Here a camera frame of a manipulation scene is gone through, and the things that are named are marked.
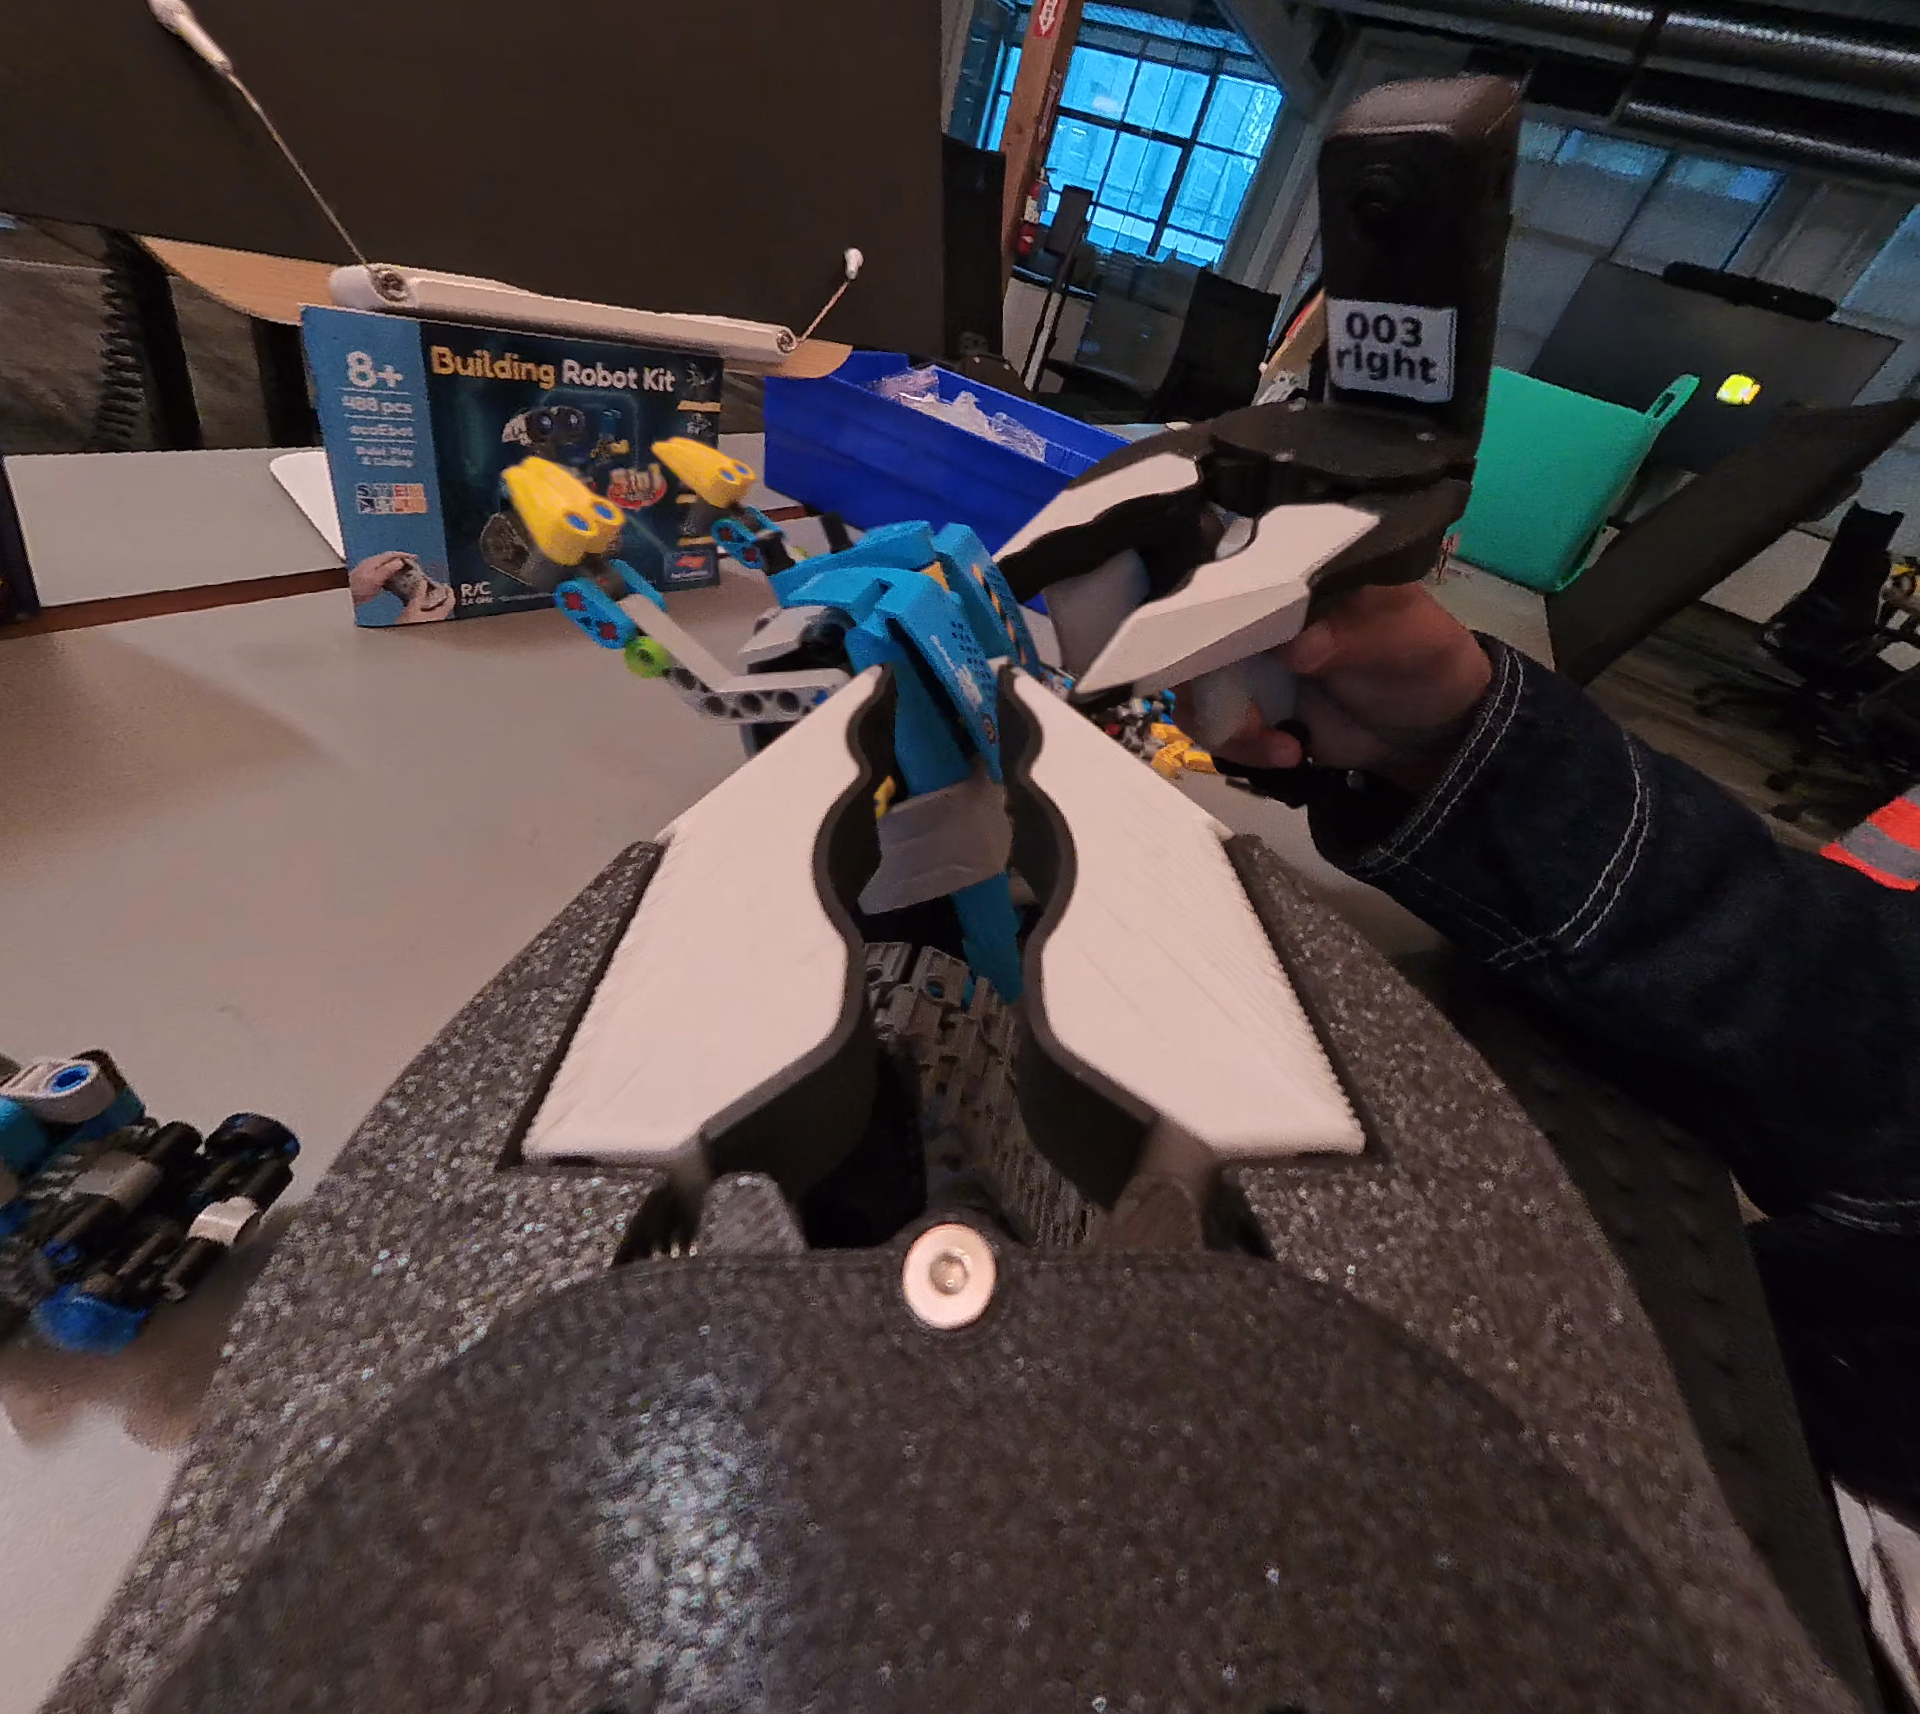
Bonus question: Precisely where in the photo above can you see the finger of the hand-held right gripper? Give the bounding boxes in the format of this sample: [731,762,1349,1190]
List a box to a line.
[1071,504,1394,703]
[1000,448,1221,605]

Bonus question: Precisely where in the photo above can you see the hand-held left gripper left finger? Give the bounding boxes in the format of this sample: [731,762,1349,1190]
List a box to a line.
[527,669,903,1171]

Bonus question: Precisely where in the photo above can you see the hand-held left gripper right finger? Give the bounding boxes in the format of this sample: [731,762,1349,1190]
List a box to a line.
[1006,669,1371,1163]

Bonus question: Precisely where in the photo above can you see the blue tracked toy robot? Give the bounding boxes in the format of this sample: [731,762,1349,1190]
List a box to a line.
[495,430,1217,1205]

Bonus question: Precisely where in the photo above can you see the person's right forearm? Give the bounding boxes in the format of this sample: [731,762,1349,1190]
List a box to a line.
[1306,645,1920,1494]

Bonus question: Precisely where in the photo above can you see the grey desk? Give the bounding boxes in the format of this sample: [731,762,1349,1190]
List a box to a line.
[0,443,1682,1714]

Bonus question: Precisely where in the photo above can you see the person's right hand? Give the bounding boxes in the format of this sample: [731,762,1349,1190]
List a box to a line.
[1253,576,1497,802]

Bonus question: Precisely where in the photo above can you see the clear plastic bags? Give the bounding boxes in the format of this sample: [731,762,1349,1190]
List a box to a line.
[871,366,1095,443]

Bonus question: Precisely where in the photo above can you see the blue plastic bin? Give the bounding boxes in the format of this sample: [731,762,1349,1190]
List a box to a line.
[761,347,1158,554]

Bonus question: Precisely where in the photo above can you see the paned window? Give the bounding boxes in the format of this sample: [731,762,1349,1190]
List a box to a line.
[957,0,1291,274]

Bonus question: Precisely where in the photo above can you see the teal plastic tub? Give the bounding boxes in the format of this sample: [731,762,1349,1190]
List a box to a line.
[1462,366,1700,595]

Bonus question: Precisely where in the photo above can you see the small robot kit box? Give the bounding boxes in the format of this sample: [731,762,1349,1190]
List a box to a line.
[300,304,789,632]

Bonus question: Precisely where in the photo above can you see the black office chair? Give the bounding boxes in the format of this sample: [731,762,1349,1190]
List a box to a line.
[1764,500,1920,792]

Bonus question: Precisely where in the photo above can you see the black blue motor assembly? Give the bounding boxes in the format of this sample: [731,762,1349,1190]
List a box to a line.
[0,1117,305,1354]

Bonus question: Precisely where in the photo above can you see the orange traffic cone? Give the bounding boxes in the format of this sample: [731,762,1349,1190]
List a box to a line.
[1815,783,1920,895]

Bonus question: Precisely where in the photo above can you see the large black board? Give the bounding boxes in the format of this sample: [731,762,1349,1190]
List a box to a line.
[0,0,948,282]

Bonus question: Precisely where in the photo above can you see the wooden post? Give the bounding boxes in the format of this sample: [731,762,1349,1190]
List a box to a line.
[999,0,1143,282]

